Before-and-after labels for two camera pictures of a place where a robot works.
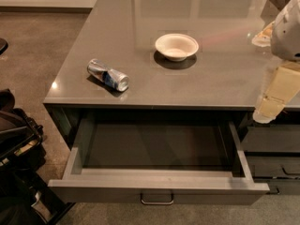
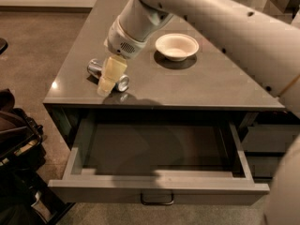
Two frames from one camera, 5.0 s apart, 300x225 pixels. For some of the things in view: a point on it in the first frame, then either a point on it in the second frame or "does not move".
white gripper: (287, 35) → (120, 42)
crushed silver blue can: (111, 77) does not move
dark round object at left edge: (4, 45) does not move
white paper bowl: (176, 46) does not move
